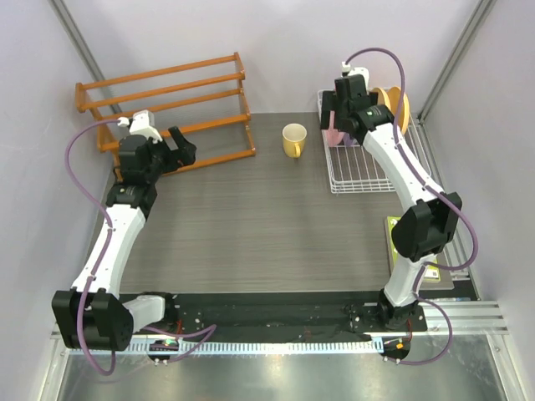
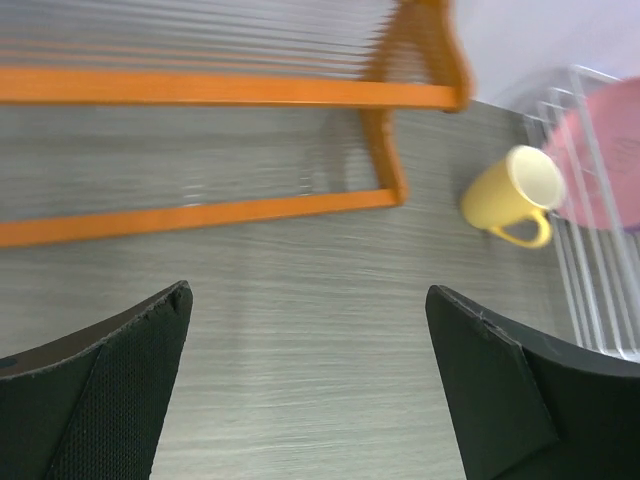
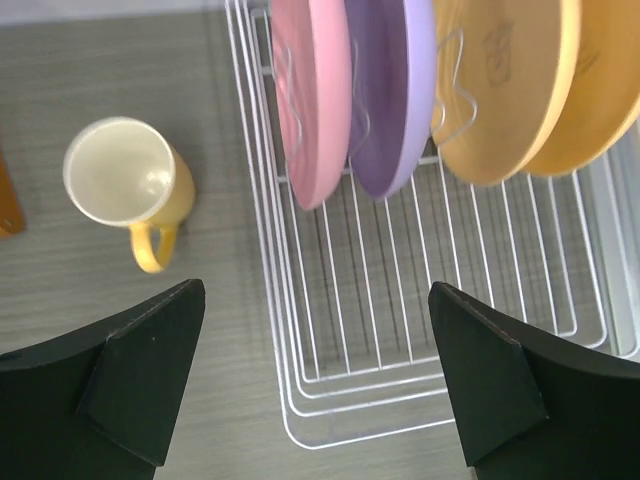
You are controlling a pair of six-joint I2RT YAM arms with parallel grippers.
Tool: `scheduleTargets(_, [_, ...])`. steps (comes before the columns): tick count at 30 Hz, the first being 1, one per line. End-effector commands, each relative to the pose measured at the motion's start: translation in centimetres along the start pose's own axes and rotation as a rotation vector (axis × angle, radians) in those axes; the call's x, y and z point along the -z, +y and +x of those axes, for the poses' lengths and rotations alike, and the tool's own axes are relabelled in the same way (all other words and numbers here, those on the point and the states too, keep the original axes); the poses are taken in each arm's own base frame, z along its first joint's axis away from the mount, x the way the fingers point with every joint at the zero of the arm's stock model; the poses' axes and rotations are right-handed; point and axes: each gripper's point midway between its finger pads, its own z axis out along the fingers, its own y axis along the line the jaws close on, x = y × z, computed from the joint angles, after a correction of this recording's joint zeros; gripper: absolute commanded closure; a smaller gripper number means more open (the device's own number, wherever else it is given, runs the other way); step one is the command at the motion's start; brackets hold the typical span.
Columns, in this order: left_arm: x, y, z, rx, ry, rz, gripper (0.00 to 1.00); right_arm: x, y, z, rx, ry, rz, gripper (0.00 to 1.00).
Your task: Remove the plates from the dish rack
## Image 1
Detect yellow plate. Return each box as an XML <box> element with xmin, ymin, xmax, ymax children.
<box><xmin>371</xmin><ymin>87</ymin><xmax>391</xmax><ymax>109</ymax></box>

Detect orange plate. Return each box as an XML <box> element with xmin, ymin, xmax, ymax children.
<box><xmin>386</xmin><ymin>86</ymin><xmax>410</xmax><ymax>135</ymax></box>

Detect pink plate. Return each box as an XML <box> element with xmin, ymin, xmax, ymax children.
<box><xmin>325</xmin><ymin>111</ymin><xmax>355</xmax><ymax>147</ymax></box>

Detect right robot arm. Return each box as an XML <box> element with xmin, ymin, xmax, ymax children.
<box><xmin>320</xmin><ymin>73</ymin><xmax>462</xmax><ymax>330</ymax></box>

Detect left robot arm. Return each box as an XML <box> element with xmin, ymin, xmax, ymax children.
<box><xmin>52</xmin><ymin>126</ymin><xmax>196</xmax><ymax>351</ymax></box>

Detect orange wooden rack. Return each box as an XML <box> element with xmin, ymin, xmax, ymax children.
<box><xmin>74</xmin><ymin>52</ymin><xmax>257</xmax><ymax>173</ymax></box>

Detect yellow mug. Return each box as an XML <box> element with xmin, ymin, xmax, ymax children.
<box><xmin>282</xmin><ymin>123</ymin><xmax>308</xmax><ymax>159</ymax></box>

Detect green comic book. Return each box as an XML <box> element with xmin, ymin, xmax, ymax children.
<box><xmin>385</xmin><ymin>216</ymin><xmax>441</xmax><ymax>286</ymax></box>

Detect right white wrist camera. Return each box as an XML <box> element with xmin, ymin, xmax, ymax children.
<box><xmin>341</xmin><ymin>62</ymin><xmax>369</xmax><ymax>87</ymax></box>

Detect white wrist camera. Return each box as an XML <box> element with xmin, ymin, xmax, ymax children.
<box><xmin>117</xmin><ymin>109</ymin><xmax>163</xmax><ymax>144</ymax></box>
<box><xmin>341</xmin><ymin>62</ymin><xmax>369</xmax><ymax>87</ymax></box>

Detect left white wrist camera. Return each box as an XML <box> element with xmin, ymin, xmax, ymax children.
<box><xmin>117</xmin><ymin>109</ymin><xmax>163</xmax><ymax>144</ymax></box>

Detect white wire dish rack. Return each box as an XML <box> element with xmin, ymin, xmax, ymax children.
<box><xmin>322</xmin><ymin>115</ymin><xmax>431</xmax><ymax>195</ymax></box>

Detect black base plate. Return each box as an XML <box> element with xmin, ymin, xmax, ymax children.
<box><xmin>173</xmin><ymin>291</ymin><xmax>427</xmax><ymax>343</ymax></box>

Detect slotted cable duct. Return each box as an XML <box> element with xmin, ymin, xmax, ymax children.
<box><xmin>69</xmin><ymin>338</ymin><xmax>384</xmax><ymax>356</ymax></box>

